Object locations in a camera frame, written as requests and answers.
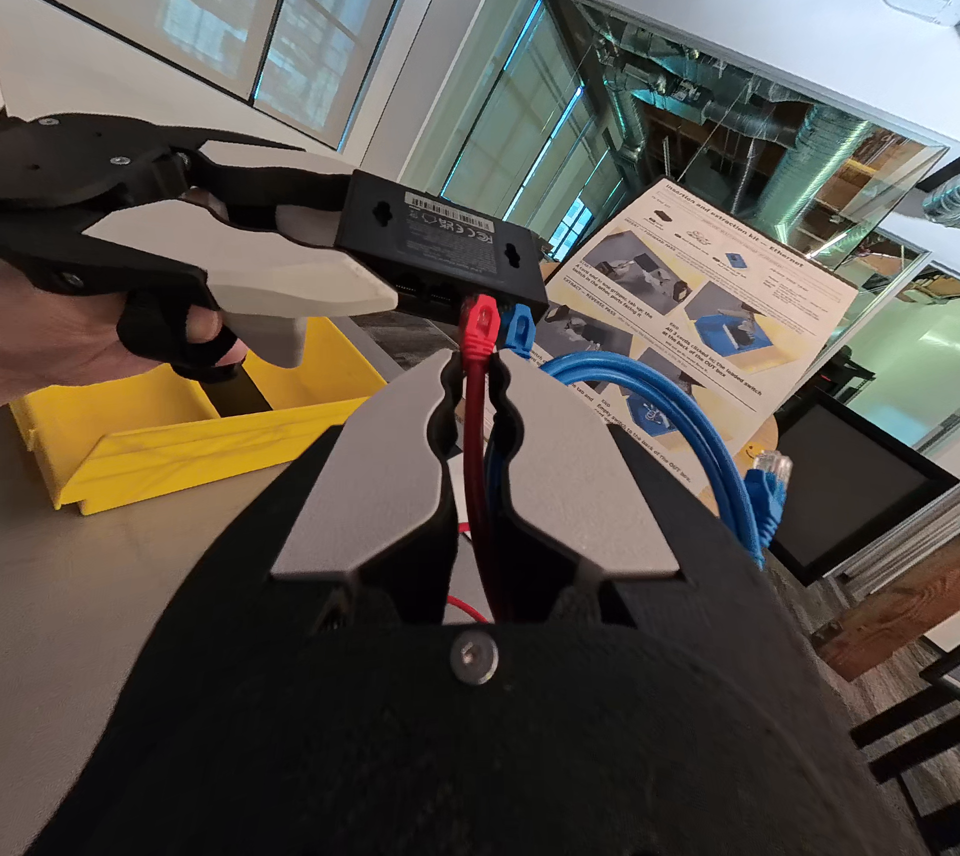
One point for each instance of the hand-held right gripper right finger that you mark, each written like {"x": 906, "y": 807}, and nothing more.
{"x": 593, "y": 496}

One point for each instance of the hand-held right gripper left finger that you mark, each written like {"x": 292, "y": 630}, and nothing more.
{"x": 360, "y": 496}

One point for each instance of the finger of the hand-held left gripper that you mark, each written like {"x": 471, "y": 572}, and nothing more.
{"x": 255, "y": 272}
{"x": 293, "y": 189}

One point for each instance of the black ethernet port box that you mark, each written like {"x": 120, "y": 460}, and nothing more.
{"x": 443, "y": 227}

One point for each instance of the yellow plastic bin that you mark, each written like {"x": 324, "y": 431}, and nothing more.
{"x": 135, "y": 444}

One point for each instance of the person's left hand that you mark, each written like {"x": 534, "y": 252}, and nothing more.
{"x": 60, "y": 332}

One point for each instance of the printed instruction sheet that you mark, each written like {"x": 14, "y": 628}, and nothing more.
{"x": 705, "y": 279}

